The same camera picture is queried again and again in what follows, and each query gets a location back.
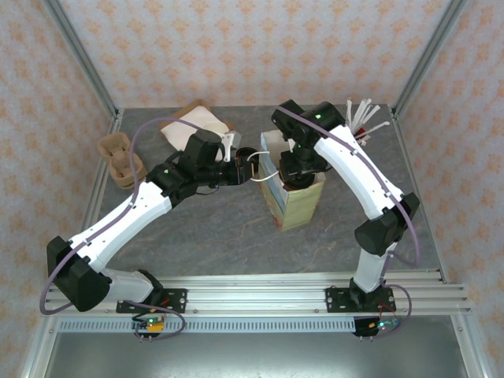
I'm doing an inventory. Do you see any black plastic cup lid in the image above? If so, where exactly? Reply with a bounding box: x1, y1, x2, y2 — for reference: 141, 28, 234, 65
283, 175, 316, 192

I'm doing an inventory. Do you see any paper takeout bag with handles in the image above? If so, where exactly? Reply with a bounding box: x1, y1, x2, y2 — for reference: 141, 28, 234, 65
247, 129, 327, 232

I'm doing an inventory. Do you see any stack of white napkins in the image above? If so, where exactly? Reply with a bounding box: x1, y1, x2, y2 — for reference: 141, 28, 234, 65
161, 106, 216, 151

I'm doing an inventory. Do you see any brown cardboard napkin box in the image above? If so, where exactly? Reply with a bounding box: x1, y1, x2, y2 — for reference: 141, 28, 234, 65
159, 100, 236, 153

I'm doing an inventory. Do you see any stack of brown pulp carriers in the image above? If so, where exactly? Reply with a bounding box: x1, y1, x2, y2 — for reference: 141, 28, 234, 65
97, 132, 149, 191

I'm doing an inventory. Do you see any grey sheet metal panel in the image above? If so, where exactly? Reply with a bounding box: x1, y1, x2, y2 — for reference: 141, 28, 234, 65
41, 330, 468, 378

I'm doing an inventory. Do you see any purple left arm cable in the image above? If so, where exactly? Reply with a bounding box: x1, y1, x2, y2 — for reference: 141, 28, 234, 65
40, 117, 212, 343

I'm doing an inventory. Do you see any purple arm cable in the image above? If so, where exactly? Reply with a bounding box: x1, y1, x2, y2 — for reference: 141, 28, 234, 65
277, 105, 421, 340
40, 117, 212, 343

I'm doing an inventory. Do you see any aluminium table side rail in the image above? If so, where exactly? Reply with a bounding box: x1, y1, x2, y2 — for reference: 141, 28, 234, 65
391, 105, 450, 284
65, 109, 124, 284

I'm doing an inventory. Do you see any wide aluminium mounting rail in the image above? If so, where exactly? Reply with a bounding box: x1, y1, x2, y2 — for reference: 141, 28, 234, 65
39, 269, 473, 317

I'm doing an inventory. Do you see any aluminium frame post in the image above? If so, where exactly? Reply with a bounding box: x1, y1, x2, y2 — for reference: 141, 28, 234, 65
392, 0, 473, 118
41, 0, 121, 121

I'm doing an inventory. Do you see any white slotted cable tray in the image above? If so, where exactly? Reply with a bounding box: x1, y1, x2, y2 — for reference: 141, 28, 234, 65
57, 317, 358, 335

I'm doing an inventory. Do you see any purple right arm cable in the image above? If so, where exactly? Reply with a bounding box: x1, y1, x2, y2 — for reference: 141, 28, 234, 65
277, 105, 421, 340

